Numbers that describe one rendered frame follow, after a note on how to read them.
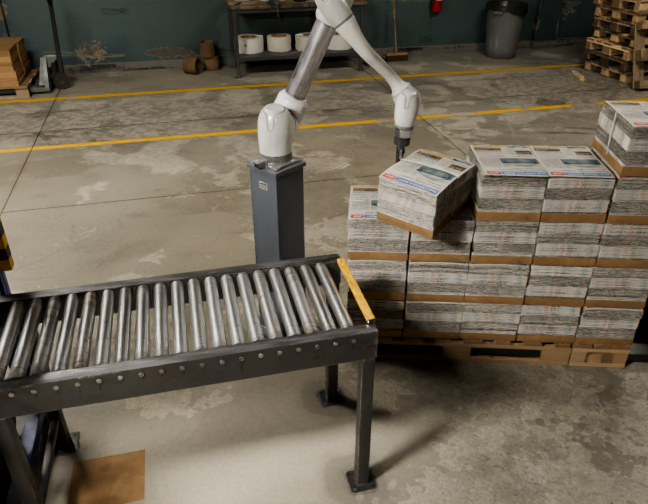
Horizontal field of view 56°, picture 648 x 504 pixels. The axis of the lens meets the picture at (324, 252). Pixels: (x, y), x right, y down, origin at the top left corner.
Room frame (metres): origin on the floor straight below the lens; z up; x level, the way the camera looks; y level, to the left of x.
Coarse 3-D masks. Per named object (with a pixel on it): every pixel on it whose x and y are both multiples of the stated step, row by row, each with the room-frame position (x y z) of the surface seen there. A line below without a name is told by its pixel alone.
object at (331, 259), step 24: (264, 264) 2.11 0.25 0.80; (288, 264) 2.11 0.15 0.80; (312, 264) 2.13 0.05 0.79; (336, 264) 2.15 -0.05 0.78; (72, 288) 1.94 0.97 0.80; (96, 288) 1.94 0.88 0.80; (120, 288) 1.95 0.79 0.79; (168, 288) 1.99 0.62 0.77; (288, 288) 2.10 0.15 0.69; (0, 312) 1.84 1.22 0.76; (24, 312) 1.86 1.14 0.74; (96, 312) 1.92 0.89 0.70
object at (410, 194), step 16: (384, 176) 2.42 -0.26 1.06; (400, 176) 2.42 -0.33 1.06; (416, 176) 2.42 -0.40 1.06; (432, 176) 2.42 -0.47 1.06; (384, 192) 2.42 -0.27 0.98; (400, 192) 2.37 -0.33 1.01; (416, 192) 2.32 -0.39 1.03; (432, 192) 2.29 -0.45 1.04; (448, 192) 2.36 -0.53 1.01; (384, 208) 2.43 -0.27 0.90; (400, 208) 2.38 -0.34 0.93; (416, 208) 2.33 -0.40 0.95; (432, 208) 2.28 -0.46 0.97; (448, 208) 2.39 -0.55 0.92; (416, 224) 2.33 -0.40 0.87; (432, 224) 2.29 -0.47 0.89
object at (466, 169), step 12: (408, 156) 2.63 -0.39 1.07; (420, 156) 2.63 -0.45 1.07; (432, 156) 2.63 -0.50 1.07; (444, 156) 2.63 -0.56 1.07; (444, 168) 2.50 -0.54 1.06; (456, 168) 2.51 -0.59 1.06; (468, 168) 2.51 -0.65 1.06; (468, 180) 2.53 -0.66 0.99; (468, 192) 2.56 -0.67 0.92; (456, 204) 2.47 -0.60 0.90
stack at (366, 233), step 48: (384, 240) 2.47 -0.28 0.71; (432, 240) 2.46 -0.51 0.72; (480, 240) 2.45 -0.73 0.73; (528, 240) 2.44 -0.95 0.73; (576, 240) 2.42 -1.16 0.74; (384, 288) 2.47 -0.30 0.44; (432, 288) 2.46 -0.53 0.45; (480, 288) 2.44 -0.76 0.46; (528, 288) 2.42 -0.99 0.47; (576, 288) 2.41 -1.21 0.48; (384, 336) 2.47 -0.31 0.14
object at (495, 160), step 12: (480, 156) 2.63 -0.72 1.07; (492, 156) 2.63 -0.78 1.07; (504, 156) 2.63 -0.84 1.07; (516, 156) 2.63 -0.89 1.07; (528, 156) 2.64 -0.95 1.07; (492, 168) 2.49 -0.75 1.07; (504, 168) 2.49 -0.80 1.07; (516, 168) 2.49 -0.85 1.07; (528, 168) 2.49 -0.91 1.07; (540, 168) 2.49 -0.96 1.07
